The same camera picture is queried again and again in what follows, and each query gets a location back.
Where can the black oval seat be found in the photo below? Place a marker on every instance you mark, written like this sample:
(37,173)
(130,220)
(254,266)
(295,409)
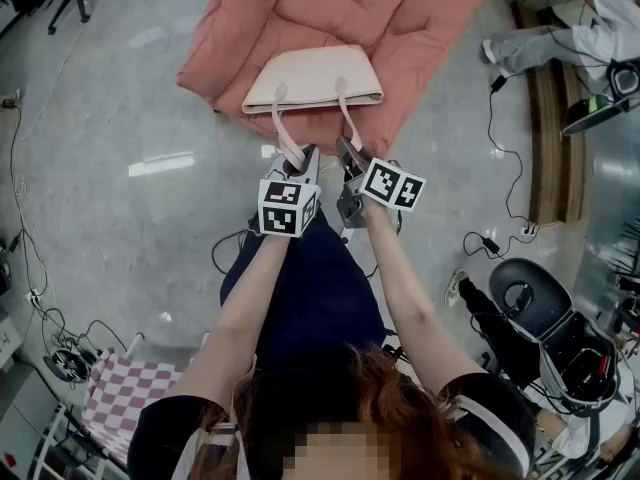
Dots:
(595,115)

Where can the person's right forearm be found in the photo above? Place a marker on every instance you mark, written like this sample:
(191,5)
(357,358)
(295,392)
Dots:
(400,288)

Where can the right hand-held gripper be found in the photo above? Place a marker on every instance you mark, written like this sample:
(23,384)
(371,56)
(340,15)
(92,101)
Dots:
(392,185)

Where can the black harness pack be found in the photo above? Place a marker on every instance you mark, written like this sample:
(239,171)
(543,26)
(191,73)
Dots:
(622,78)

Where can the red white checkered cloth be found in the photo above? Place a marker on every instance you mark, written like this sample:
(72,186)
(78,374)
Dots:
(125,393)

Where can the person's left forearm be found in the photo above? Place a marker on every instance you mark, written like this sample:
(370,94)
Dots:
(240,313)

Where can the black equipment case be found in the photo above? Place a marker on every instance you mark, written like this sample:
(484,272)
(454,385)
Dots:
(580,363)

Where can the person's dark trousers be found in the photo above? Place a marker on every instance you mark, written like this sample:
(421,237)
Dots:
(320,293)

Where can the person's head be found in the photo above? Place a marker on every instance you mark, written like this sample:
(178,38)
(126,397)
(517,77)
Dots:
(345,453)

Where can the white power strip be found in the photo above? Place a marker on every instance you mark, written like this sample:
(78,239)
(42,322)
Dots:
(529,228)

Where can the pink cushioned armchair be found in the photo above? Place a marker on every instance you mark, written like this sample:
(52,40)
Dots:
(400,43)

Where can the black shell chair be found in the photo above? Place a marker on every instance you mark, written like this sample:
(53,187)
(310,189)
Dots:
(530,298)

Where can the white floor tape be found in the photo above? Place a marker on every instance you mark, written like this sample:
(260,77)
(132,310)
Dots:
(160,164)

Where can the beige handbag with pink handles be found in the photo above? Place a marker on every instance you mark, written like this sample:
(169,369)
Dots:
(315,78)

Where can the brown wooden platform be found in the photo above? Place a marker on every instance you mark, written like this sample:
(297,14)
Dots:
(550,168)

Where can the person's black shirt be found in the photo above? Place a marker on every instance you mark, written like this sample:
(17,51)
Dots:
(495,408)

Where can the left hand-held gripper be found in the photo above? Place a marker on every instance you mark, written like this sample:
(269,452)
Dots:
(282,213)

